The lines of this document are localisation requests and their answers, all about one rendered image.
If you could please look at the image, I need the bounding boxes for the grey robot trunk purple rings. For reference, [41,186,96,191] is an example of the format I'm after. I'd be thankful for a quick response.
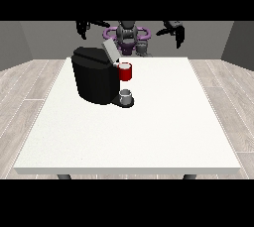
[102,21,153,57]

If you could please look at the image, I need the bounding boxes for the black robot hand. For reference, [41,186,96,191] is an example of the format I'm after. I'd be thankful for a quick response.
[74,21,111,41]
[155,21,187,50]

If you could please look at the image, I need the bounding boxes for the pale grey machine lid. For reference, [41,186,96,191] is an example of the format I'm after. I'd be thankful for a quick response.
[101,38,120,63]

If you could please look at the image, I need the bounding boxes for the small grey cup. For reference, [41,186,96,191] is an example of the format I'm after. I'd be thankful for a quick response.
[118,88,134,106]

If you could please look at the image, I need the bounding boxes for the black coffee machine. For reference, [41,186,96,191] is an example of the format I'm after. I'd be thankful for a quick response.
[70,46,135,108]

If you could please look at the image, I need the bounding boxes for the small grey coffee pod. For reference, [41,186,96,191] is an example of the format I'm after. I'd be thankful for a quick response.
[135,41,149,57]

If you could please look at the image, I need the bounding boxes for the red pod holder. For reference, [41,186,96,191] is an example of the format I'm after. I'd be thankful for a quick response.
[117,61,134,82]

